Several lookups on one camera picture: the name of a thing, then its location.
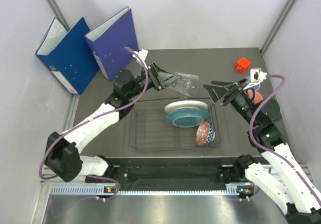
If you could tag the red patterned bowl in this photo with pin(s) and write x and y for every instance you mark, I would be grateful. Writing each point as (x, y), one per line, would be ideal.
(202, 134)

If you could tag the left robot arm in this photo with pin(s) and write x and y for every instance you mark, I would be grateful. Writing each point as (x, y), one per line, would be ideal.
(63, 151)

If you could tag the black wire dish rack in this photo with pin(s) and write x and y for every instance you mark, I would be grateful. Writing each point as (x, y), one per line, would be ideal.
(150, 131)

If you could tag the teal plate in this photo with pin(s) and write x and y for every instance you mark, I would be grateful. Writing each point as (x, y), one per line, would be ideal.
(187, 117)

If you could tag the clear drinking glass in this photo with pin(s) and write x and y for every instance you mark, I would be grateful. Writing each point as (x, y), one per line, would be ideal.
(188, 84)

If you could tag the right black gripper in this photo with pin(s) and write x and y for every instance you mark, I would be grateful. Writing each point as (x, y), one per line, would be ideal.
(228, 92)

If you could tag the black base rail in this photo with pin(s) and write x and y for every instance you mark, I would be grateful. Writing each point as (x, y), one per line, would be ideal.
(211, 169)

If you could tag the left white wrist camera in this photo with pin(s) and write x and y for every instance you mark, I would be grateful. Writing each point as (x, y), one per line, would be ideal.
(142, 54)

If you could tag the grey cable duct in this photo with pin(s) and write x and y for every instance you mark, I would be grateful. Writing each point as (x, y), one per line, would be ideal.
(105, 190)

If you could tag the blue patterned bowl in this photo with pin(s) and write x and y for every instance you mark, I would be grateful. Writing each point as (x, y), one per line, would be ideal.
(209, 134)

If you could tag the purple ring binder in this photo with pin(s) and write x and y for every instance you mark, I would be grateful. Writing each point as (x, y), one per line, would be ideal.
(108, 40)

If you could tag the lilac plastic cup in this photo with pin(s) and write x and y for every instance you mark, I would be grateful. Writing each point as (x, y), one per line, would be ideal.
(247, 80)

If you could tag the pink plastic cup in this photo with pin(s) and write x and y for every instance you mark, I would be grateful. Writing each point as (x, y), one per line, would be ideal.
(255, 96)

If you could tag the blue ring binder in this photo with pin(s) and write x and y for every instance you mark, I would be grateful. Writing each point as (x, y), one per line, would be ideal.
(68, 56)

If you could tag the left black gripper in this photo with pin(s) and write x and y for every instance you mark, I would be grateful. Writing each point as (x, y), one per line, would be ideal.
(164, 78)

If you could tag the red cube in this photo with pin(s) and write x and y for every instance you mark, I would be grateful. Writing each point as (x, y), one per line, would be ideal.
(242, 65)

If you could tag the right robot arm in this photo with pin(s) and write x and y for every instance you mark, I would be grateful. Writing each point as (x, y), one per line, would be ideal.
(293, 193)

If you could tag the white plate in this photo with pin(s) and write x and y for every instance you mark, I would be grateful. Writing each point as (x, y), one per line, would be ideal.
(185, 104)

